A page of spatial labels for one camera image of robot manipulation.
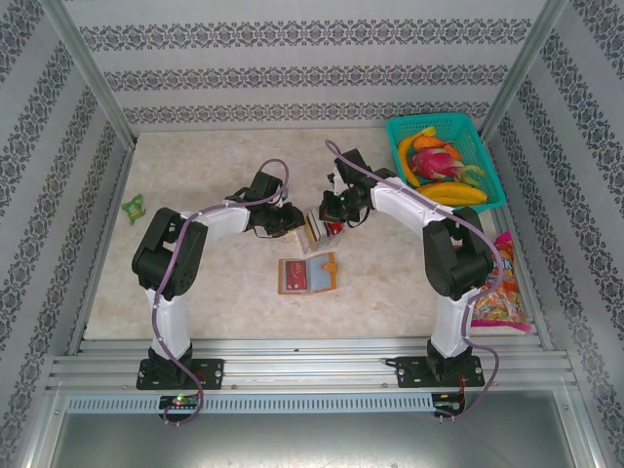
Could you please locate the left aluminium frame post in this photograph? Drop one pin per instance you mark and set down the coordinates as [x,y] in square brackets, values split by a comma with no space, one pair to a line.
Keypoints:
[88,68]

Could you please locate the left black and white robot arm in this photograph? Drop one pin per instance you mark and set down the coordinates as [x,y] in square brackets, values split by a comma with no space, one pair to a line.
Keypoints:
[168,253]

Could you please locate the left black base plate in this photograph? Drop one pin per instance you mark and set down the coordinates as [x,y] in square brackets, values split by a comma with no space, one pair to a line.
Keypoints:
[212,373]

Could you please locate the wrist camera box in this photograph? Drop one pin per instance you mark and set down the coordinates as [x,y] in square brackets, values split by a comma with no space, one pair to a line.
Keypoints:
[286,194]
[334,180]

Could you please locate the yellow banana bunch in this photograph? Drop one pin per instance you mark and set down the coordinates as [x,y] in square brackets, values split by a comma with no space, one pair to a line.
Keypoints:
[448,195]

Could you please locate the orange fruit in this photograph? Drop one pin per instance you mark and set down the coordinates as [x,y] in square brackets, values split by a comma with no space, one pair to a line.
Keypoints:
[426,142]

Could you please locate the orange leather card holder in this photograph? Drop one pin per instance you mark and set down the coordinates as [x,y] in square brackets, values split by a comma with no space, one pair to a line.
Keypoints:
[319,278]

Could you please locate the right black and white robot arm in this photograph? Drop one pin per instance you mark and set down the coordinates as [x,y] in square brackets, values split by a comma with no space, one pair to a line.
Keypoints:
[453,263]

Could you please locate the teal plastic basket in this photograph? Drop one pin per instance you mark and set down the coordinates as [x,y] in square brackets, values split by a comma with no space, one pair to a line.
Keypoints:
[463,128]

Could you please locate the black card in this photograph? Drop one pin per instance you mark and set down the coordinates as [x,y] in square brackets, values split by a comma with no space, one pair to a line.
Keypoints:
[322,231]

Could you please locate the pink dragon fruit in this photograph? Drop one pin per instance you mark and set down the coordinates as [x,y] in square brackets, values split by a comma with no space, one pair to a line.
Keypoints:
[429,163]

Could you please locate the single yellow banana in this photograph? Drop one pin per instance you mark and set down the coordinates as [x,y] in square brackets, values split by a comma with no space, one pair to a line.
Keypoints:
[403,156]

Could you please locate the gold card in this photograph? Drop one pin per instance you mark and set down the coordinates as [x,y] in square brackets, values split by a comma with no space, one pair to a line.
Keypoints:
[310,226]

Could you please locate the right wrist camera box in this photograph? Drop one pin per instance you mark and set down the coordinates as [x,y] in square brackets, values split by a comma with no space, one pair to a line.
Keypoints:
[334,180]

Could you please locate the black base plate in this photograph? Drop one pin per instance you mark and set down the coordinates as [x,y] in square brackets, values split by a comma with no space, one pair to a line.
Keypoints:
[212,373]
[409,373]

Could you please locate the clear acrylic card stand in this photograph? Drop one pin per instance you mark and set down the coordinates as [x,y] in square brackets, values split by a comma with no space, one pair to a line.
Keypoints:
[297,240]

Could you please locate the aluminium mounting rail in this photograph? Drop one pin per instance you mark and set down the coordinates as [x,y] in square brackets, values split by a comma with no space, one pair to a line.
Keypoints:
[312,365]

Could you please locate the left controller board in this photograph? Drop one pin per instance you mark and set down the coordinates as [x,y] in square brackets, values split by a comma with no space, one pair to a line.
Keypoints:
[178,401]

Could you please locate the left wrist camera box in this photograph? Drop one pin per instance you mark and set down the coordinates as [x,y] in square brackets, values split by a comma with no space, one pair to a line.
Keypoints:
[286,194]

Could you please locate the green candy wrapper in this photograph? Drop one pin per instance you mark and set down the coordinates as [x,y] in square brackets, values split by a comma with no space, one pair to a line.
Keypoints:
[134,208]

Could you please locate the colourful candy bag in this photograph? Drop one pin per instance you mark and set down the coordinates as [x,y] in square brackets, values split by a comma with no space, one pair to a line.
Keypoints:
[502,302]

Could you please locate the right controller board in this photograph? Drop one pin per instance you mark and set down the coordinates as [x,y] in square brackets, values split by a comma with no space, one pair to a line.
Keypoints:
[448,407]

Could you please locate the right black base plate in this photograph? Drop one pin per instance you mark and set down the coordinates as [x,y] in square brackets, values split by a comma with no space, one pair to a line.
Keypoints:
[409,373]

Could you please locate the aluminium frame post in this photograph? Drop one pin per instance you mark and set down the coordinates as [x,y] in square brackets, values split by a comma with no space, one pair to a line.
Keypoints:
[88,68]
[524,63]

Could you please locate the controller board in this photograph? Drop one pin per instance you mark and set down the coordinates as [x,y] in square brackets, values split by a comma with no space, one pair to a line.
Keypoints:
[448,407]
[178,401]

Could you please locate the red VIP card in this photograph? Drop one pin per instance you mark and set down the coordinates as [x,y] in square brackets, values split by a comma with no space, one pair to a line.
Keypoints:
[295,275]
[334,229]

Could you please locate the right aluminium frame post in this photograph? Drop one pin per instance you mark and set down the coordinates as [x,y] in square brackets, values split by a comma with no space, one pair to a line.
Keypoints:
[524,63]

